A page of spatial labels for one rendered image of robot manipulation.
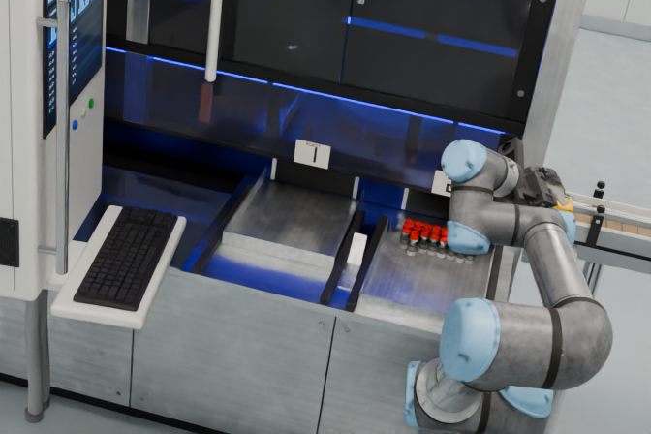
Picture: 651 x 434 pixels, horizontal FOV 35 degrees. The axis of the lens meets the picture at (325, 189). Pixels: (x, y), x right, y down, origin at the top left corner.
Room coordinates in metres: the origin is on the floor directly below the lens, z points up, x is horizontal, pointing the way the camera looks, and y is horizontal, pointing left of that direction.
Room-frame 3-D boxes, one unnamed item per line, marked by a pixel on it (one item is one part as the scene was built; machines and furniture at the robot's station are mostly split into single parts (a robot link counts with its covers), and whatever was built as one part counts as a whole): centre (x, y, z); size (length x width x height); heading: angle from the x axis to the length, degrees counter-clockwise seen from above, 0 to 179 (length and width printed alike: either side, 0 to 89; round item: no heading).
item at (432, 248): (2.09, -0.28, 0.90); 0.18 x 0.02 x 0.05; 80
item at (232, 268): (2.06, -0.10, 0.87); 0.70 x 0.48 x 0.02; 81
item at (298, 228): (2.15, 0.06, 0.90); 0.34 x 0.26 x 0.04; 171
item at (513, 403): (1.50, -0.39, 0.96); 0.13 x 0.12 x 0.14; 93
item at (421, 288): (1.98, -0.26, 0.90); 0.34 x 0.26 x 0.04; 170
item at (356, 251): (1.97, -0.08, 0.91); 0.14 x 0.03 x 0.06; 172
